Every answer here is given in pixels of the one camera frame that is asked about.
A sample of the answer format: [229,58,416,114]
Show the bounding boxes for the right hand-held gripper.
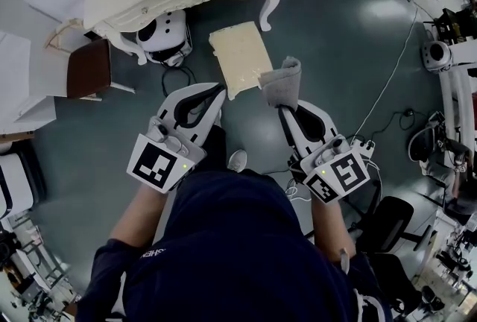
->
[278,101,372,204]

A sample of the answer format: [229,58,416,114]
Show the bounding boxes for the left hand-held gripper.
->
[126,81,227,195]

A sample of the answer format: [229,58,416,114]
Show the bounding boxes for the grey cloth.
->
[258,56,303,110]

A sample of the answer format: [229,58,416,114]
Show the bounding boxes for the person's left forearm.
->
[109,178,180,251]

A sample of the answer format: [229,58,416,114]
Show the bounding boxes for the person's right forearm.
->
[310,195,358,262]

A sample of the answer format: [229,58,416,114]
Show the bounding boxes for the brown seat chair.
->
[66,38,136,102]

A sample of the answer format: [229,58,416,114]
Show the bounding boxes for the person's black trouser leg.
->
[202,110,229,171]

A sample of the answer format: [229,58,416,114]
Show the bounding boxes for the white power strip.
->
[349,137,376,160]

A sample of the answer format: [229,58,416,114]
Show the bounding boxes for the person's white shoe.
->
[227,148,249,173]

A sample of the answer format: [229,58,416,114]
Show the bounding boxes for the white round robot device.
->
[135,9,194,66]

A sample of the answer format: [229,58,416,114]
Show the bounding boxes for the black office chair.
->
[352,195,434,255]

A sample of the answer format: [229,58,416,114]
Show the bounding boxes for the white dome device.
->
[420,40,455,72]

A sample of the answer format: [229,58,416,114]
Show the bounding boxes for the person's navy shirt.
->
[75,168,393,322]

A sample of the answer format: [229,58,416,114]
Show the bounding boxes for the white cabinet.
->
[0,28,57,136]

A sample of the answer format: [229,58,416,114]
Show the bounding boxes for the white black-edged appliance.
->
[0,151,48,220]

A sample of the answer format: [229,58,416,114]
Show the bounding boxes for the black floor cable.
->
[161,64,198,98]

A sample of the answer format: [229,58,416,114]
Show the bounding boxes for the black adapter cable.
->
[356,107,419,139]

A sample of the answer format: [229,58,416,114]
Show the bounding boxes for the long white cable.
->
[353,0,435,139]

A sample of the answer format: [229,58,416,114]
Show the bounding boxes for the white tube frame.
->
[438,65,477,145]

